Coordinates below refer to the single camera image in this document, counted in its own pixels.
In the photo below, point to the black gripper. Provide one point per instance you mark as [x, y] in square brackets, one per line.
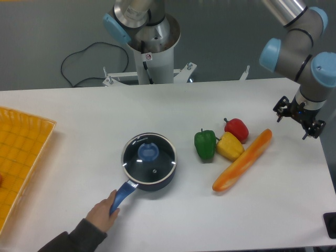
[307, 118]

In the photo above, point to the dark blue saucepan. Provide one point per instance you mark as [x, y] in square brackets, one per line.
[130, 186]

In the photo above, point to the glass lid blue knob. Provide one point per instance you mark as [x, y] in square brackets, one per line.
[149, 158]

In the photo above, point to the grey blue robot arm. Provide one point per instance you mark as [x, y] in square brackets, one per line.
[289, 57]

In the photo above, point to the grey sleeved forearm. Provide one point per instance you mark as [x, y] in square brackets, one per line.
[85, 237]

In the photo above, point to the person's hand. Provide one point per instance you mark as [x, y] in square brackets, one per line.
[100, 215]

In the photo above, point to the orange toy baguette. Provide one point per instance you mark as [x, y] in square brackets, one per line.
[233, 173]

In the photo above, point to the red toy bell pepper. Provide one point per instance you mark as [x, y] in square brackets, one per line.
[237, 128]

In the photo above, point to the yellow toy bell pepper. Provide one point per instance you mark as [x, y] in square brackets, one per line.
[229, 147]

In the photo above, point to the green toy bell pepper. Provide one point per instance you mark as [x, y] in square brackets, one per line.
[205, 144]

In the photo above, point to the black object table edge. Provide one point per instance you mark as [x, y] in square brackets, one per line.
[330, 223]

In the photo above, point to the yellow woven basket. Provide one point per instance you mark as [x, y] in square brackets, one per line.
[23, 139]

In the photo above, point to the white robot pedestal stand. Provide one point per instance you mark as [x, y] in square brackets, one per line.
[153, 50]

